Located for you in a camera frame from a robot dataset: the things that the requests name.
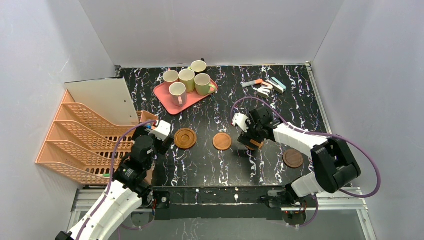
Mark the light wooden coaster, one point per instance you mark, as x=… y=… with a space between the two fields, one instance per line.
x=254 y=145

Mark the orange white marker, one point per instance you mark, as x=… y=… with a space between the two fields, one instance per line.
x=252 y=83

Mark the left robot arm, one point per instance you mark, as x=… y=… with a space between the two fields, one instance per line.
x=127 y=187

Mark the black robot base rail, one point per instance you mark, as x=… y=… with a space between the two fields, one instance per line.
x=167 y=203

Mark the black mug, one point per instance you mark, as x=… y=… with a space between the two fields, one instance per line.
x=199 y=66

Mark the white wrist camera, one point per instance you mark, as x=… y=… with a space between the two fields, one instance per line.
x=241 y=121
x=161 y=131

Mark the green mug far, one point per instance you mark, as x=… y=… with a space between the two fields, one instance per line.
x=203 y=84

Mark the orange file rack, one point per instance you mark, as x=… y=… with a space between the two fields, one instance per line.
x=79 y=144

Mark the yellow-green mug centre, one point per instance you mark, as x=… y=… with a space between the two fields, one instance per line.
x=187 y=77

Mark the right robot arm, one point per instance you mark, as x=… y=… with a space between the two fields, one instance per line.
x=334 y=164

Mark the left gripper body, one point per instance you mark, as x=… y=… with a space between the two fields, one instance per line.
x=162 y=143

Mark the plain brown coaster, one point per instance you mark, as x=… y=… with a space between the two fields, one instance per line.
x=222 y=141

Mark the pink mug large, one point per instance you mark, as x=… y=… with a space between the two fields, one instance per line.
x=178 y=92

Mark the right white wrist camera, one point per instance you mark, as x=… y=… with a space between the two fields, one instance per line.
x=241 y=121

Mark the brown grooved wooden coaster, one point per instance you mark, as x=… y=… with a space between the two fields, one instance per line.
x=185 y=138

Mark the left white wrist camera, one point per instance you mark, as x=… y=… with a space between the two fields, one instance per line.
x=161 y=131

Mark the white board sheet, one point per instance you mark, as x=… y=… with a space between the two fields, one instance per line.
x=108 y=97

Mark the dark brown wooden coaster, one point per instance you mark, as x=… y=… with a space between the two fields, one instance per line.
x=293 y=158

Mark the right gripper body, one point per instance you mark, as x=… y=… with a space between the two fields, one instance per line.
x=249 y=137

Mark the pink mug near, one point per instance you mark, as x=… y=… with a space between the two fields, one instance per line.
x=170 y=76

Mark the pink serving tray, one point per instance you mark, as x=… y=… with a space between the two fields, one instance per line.
x=162 y=93

